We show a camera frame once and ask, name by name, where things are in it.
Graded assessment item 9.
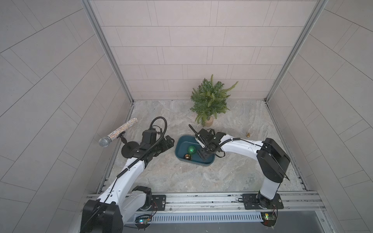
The green glitter ball ornament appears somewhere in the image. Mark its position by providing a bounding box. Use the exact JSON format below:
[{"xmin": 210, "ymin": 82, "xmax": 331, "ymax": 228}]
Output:
[{"xmin": 187, "ymin": 145, "xmax": 197, "ymax": 155}]

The copper ball ornament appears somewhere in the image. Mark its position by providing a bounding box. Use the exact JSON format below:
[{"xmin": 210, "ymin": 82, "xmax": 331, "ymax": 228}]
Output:
[{"xmin": 184, "ymin": 154, "xmax": 192, "ymax": 161}]

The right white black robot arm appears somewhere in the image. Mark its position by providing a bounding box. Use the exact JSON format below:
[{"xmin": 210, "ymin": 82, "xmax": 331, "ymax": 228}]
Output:
[{"xmin": 189, "ymin": 125, "xmax": 290, "ymax": 210}]

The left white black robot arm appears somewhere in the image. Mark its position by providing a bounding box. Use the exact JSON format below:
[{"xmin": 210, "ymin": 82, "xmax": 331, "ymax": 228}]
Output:
[{"xmin": 80, "ymin": 127, "xmax": 174, "ymax": 233}]

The small green christmas tree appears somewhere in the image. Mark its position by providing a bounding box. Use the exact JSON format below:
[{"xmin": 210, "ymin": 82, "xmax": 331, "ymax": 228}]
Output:
[{"xmin": 190, "ymin": 75, "xmax": 238, "ymax": 126}]

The teal plastic bin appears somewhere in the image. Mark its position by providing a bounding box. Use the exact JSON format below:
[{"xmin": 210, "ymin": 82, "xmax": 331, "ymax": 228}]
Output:
[{"xmin": 175, "ymin": 135, "xmax": 215, "ymax": 167}]

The black microphone stand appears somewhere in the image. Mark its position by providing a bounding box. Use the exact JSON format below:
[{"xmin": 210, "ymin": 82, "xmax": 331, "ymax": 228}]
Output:
[{"xmin": 119, "ymin": 131, "xmax": 139, "ymax": 159}]

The glitter silver microphone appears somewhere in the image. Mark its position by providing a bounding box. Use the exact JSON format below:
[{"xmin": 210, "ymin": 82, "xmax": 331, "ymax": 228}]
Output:
[{"xmin": 99, "ymin": 117, "xmax": 138, "ymax": 148}]

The left green circuit board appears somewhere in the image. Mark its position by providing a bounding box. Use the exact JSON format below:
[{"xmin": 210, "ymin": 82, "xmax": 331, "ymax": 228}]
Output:
[{"xmin": 135, "ymin": 214, "xmax": 152, "ymax": 230}]

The green circuit board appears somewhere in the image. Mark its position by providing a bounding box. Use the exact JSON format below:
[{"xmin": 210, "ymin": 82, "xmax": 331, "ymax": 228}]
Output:
[
  {"xmin": 135, "ymin": 214, "xmax": 152, "ymax": 230},
  {"xmin": 261, "ymin": 212, "xmax": 277, "ymax": 228}
]

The right green circuit board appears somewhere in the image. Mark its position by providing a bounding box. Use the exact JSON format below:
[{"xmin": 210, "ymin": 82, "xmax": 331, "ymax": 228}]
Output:
[{"xmin": 261, "ymin": 212, "xmax": 277, "ymax": 228}]

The black corrugated left cable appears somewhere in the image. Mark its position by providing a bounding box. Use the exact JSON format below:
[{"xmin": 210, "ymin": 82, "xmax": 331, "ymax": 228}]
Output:
[{"xmin": 116, "ymin": 116, "xmax": 168, "ymax": 178}]

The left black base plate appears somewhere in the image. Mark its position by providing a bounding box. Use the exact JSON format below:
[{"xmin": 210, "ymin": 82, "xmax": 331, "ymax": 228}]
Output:
[{"xmin": 139, "ymin": 195, "xmax": 167, "ymax": 212}]

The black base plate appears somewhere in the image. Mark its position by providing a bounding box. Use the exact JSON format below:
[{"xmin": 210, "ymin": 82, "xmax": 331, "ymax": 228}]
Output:
[
  {"xmin": 238, "ymin": 193, "xmax": 284, "ymax": 210},
  {"xmin": 139, "ymin": 195, "xmax": 167, "ymax": 212}
]

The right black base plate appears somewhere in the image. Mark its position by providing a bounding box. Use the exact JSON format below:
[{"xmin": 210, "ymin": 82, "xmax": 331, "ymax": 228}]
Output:
[{"xmin": 238, "ymin": 193, "xmax": 284, "ymax": 210}]

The aluminium rail frame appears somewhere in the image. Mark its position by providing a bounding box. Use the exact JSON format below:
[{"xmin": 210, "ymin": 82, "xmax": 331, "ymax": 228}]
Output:
[{"xmin": 124, "ymin": 191, "xmax": 325, "ymax": 225}]

